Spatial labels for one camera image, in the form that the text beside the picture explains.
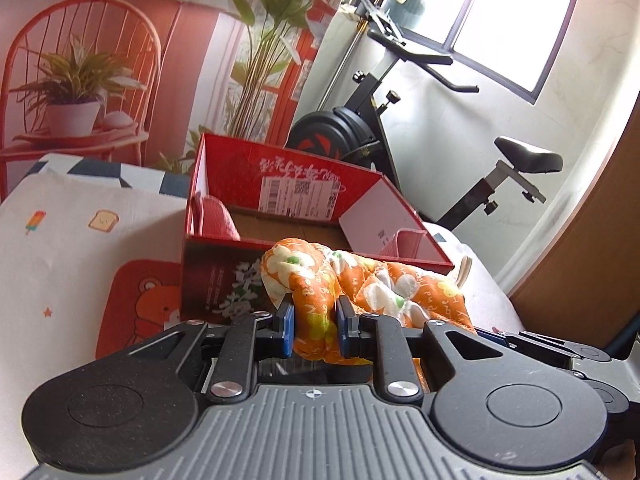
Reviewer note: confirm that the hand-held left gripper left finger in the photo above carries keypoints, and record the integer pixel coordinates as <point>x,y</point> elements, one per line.
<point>287,331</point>

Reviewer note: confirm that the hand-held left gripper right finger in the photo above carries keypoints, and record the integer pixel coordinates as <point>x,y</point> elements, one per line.
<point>344,331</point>

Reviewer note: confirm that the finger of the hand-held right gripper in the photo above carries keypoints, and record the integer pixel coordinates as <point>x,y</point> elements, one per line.
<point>545,345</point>

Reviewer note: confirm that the orange floral quilted cloth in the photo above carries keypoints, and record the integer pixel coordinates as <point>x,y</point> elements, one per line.
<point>320,285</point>

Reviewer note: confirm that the red cardboard box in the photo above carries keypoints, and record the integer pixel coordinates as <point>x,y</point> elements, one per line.
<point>235,280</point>

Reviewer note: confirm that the brown wooden board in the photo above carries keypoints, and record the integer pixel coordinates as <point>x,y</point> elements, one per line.
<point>590,260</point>

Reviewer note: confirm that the pink towel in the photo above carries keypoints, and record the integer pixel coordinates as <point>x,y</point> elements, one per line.
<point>405,245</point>
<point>215,217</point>

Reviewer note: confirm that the black exercise bike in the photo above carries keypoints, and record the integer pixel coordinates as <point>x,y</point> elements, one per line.
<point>370,120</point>

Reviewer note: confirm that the white printed cartoon mat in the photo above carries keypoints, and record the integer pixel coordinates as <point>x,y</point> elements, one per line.
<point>75,260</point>

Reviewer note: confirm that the blue and white patterned cloth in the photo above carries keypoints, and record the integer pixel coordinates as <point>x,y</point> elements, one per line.
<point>125,175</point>

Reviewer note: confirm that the window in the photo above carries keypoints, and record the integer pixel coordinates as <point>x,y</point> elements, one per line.
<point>510,25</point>

